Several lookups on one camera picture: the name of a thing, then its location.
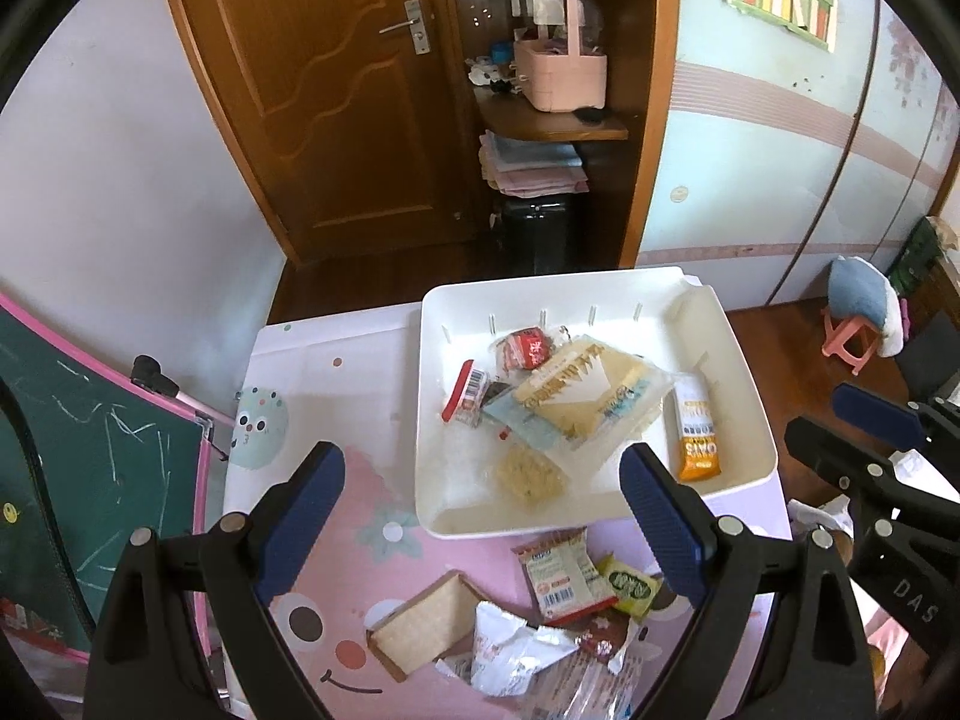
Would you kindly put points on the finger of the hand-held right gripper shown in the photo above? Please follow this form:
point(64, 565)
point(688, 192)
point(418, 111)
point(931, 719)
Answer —
point(825, 450)
point(877, 409)

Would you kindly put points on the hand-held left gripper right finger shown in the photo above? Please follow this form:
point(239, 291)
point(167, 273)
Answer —
point(664, 525)

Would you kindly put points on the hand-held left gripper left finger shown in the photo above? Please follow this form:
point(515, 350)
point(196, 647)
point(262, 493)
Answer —
point(300, 525)

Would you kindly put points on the green and yellow packet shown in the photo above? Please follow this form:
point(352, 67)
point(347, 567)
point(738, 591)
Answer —
point(630, 586)

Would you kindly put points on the orange and white snack bar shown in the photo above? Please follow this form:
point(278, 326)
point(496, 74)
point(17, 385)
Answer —
point(697, 442)

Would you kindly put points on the white plastic bin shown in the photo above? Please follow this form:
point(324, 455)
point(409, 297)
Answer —
point(739, 420)

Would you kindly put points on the red-trimmed snack packet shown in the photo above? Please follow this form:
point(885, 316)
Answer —
point(559, 577)

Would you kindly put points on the small dark brown packet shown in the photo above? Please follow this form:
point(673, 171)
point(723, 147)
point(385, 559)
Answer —
point(604, 637)

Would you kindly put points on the yellow noodle snack packet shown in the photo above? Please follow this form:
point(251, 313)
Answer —
point(525, 476)

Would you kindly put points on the large yellow cake packet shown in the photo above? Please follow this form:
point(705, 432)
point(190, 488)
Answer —
point(577, 397)

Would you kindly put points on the beige cracker packet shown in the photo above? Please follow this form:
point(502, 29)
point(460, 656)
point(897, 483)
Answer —
point(424, 626)

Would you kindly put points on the clear printed snack packet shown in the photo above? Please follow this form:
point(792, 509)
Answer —
point(585, 690)

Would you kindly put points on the white snack bag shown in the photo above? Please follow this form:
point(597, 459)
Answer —
point(510, 652)

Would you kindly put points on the dark snack packet red label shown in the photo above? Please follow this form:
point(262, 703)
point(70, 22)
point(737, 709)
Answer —
point(469, 394)

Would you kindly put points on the pink plastic stool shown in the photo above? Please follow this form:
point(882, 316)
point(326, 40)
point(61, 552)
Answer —
point(847, 337)

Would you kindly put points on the dark wooden cabinet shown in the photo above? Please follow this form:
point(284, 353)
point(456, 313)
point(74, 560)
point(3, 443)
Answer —
point(930, 330)

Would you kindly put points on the small pink stool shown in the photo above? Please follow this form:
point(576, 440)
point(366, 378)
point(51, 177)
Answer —
point(859, 296)

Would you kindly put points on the cartoon printed tablecloth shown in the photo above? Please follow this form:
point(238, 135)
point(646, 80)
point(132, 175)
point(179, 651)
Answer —
point(360, 420)

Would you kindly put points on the pale blue floral wardrobe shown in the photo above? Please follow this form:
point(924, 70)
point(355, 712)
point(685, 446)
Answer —
point(765, 165)

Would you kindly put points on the black suitcase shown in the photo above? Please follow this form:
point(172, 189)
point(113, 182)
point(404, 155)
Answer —
point(536, 232)

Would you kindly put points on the stack of folded cloths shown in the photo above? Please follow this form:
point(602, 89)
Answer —
point(532, 165)

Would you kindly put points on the wooden corner shelf unit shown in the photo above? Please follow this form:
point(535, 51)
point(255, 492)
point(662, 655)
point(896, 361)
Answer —
point(652, 90)

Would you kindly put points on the brown wooden door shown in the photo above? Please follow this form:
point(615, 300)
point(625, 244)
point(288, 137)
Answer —
point(337, 127)

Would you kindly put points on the green chalkboard with pink frame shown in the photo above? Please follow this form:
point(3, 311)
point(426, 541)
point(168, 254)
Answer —
point(67, 465)

